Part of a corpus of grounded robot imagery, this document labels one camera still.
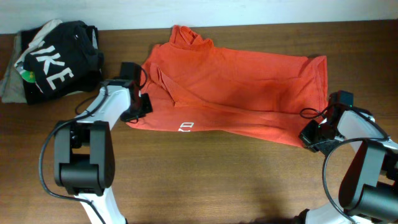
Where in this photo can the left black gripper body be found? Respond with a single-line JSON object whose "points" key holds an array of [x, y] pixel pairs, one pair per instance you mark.
{"points": [[140, 107]]}

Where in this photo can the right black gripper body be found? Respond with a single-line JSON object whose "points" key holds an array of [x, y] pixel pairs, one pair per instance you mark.
{"points": [[314, 136]]}

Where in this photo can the red orange t-shirt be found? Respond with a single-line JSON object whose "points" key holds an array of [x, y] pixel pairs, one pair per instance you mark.
{"points": [[195, 86]]}

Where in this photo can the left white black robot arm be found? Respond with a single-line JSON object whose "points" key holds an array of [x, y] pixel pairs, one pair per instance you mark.
{"points": [[84, 162]]}

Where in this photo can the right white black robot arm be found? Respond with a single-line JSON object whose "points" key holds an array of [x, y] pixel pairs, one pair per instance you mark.
{"points": [[368, 191]]}

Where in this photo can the black folded shirt white letters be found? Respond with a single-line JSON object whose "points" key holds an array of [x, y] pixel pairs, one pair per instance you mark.
{"points": [[70, 52]]}

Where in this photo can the black folded garment underneath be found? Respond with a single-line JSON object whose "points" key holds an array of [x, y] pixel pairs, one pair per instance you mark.
{"points": [[32, 93]]}

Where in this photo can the white green printed folded garment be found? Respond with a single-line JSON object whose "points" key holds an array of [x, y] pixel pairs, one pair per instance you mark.
{"points": [[30, 66]]}

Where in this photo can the grey beige folded garment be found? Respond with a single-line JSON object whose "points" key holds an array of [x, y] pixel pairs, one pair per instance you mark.
{"points": [[12, 89]]}

